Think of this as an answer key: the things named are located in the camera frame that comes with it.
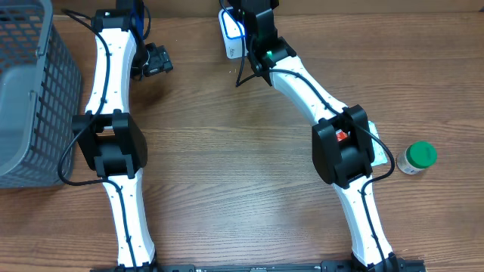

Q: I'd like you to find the red snack bar wrapper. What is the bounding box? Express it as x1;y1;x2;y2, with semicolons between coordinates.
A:
336;130;349;142

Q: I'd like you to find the teal tissue pack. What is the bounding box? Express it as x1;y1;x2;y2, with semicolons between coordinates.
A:
368;121;388;167

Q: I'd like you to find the green bottle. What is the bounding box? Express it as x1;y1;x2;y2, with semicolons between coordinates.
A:
397;141;438;175

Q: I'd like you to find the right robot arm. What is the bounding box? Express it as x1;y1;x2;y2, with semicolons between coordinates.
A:
228;1;400;271

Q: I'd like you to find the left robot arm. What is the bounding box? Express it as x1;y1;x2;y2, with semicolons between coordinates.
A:
72;1;173;271

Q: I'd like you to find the white barcode scanner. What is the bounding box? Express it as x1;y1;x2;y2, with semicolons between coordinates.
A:
219;7;248;59

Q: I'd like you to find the grey plastic mesh basket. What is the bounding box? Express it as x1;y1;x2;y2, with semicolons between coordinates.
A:
1;0;83;189

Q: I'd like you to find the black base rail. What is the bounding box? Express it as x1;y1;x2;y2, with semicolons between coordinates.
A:
90;258;427;272

